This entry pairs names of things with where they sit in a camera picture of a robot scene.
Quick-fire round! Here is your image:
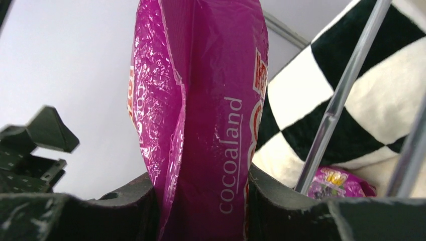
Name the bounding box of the left aluminium corner post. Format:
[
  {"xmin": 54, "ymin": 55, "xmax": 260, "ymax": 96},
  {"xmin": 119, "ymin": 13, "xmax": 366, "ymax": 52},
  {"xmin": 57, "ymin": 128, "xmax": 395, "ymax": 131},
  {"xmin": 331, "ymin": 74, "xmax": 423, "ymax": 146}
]
[{"xmin": 263, "ymin": 11, "xmax": 309, "ymax": 50}]

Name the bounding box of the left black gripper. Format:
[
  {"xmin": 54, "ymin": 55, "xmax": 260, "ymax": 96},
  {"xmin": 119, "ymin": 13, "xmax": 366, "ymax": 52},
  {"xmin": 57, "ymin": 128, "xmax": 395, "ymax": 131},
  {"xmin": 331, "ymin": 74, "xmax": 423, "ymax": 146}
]
[{"xmin": 1, "ymin": 105, "xmax": 80, "ymax": 193}]

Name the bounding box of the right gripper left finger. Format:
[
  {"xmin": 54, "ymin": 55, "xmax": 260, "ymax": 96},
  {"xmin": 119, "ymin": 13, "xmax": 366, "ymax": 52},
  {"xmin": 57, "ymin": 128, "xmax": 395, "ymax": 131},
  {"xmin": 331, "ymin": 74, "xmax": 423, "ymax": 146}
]
[{"xmin": 1, "ymin": 173, "xmax": 159, "ymax": 240}]

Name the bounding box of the purple grape candy bag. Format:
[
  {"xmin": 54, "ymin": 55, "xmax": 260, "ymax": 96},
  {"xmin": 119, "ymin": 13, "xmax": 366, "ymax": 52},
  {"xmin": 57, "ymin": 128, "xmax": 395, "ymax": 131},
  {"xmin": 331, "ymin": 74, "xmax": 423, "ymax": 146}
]
[
  {"xmin": 127, "ymin": 1, "xmax": 268, "ymax": 240},
  {"xmin": 307, "ymin": 167, "xmax": 376, "ymax": 200}
]

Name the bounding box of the white metal wire shelf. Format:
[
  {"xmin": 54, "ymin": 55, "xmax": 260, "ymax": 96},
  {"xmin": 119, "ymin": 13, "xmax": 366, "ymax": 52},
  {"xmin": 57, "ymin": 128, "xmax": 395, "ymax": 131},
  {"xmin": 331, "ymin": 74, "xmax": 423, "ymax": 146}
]
[{"xmin": 294, "ymin": 0, "xmax": 425, "ymax": 198}]

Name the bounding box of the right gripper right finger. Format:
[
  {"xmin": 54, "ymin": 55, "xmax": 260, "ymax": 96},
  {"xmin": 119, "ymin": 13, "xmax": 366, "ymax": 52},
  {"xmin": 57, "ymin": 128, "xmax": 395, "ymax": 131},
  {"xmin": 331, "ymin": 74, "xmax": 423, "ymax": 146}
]
[{"xmin": 249, "ymin": 166, "xmax": 425, "ymax": 241}]

